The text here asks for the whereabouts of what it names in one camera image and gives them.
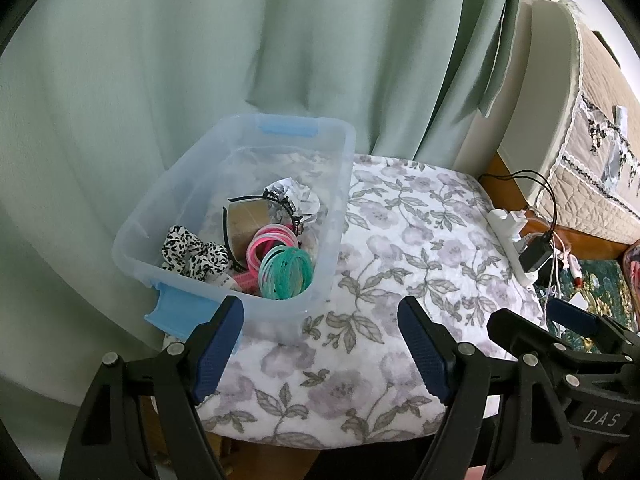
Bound white cable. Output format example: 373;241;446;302
537;240;576;301

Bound beige quilted bedspread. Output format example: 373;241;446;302
537;0;640;246

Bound pink plastic bangles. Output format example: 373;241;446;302
246;226;301;281

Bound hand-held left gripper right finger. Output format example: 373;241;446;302
397;296;586;480

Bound black charger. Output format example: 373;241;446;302
517;235;555;275

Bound grey patterned paper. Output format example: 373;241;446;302
262;177;322;226

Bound black cable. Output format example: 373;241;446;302
479;172;556;238
515;170;560;241

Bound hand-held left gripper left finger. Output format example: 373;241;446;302
59;295;246;480

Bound leopard print scrunchie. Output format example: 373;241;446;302
160;225;232;281

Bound white bed board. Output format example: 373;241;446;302
452;0;586;206

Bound green floral rug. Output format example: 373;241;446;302
540;255;640;356

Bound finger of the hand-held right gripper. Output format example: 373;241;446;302
486;307;573;377
545;298;640;357

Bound clear plastic container blue handles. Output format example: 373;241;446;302
112;114;357;347

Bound brown packing tape roll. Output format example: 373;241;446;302
226;200;273;256

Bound green curtain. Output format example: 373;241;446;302
0;0;526;401

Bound floral fleece blanket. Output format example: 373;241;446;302
162;152;548;448

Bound black beaded headband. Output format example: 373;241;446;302
221;191;307;268

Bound teal plastic bangles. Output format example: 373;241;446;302
257;246;315;301

